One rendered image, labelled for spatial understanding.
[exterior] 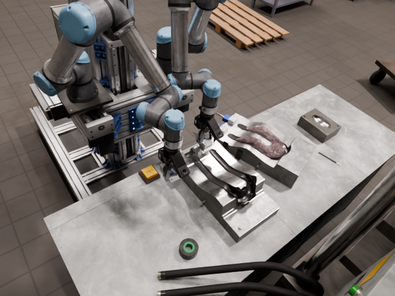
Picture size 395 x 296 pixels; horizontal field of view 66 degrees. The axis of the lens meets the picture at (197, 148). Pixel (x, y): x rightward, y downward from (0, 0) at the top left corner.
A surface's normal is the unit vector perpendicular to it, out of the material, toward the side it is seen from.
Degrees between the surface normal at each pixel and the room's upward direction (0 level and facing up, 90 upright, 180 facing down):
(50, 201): 0
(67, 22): 84
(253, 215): 0
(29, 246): 0
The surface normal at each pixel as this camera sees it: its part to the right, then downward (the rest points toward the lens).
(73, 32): -0.39, 0.57
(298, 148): 0.11, -0.68
